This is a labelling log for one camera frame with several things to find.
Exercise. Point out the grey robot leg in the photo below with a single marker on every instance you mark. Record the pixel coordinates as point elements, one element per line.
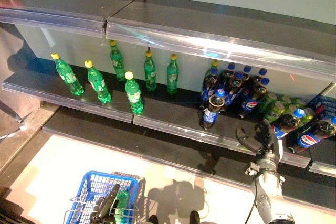
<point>194,217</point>
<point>153,220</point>

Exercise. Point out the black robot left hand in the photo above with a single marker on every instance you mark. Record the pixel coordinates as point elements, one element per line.
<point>107,203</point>

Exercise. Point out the blue plastic shopping basket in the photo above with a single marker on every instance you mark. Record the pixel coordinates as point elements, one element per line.
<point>92,182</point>

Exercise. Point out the brown fabric curtain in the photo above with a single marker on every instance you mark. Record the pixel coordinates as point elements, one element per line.
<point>8,51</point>

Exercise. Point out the grey robot left leg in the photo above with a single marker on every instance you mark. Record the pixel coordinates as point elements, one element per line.
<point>153,220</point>

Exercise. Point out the grey robot right leg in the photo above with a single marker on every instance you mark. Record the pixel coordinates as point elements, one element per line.
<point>194,217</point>

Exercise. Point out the Pepsi cola bottle blue cap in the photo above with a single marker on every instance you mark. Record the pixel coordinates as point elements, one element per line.
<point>208,85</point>
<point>210,115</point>
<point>307,140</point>
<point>286,124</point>
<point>226,75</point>
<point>246,68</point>
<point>262,72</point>
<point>250,104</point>
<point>233,87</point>

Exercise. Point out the pack of green cans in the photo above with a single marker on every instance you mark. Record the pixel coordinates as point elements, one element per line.
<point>273,108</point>

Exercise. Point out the dark neighbouring shelf unit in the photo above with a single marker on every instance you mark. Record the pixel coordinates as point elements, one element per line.
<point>8,213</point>

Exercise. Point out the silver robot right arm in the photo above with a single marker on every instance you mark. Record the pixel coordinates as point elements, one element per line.
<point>265,190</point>

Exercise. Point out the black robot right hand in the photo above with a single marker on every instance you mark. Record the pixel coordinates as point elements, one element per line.
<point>265,145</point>

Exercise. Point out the blue drink carton pack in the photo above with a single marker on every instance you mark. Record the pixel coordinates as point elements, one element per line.
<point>324,102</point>

